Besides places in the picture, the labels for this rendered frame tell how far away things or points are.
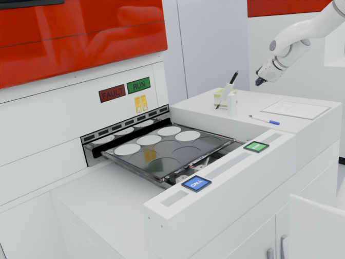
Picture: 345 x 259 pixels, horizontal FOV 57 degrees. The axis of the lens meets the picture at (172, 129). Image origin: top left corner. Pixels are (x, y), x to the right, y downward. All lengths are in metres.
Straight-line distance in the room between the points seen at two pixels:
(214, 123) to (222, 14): 2.83
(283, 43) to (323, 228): 0.90
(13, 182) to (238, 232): 0.75
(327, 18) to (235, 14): 2.88
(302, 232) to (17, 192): 0.91
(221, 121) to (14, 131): 0.74
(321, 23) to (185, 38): 2.32
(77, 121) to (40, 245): 0.48
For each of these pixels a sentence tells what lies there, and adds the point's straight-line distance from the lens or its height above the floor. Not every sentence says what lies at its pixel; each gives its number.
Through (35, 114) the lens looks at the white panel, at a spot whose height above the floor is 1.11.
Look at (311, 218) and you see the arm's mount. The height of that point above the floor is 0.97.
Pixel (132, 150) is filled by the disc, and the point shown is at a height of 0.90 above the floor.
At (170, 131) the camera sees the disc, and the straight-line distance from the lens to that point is 1.33.
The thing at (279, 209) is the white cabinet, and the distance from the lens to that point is 1.11.
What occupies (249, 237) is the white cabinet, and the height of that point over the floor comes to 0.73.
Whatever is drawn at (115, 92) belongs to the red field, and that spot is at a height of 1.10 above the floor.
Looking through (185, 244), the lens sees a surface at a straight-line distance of 0.79.
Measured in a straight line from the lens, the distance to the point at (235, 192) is 0.87.
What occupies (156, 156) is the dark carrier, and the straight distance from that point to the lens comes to 1.13.
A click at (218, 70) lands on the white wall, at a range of 3.98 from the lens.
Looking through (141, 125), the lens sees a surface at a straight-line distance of 1.37.
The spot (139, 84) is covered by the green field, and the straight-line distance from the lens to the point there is 1.34.
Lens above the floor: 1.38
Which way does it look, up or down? 21 degrees down
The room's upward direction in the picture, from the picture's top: 8 degrees counter-clockwise
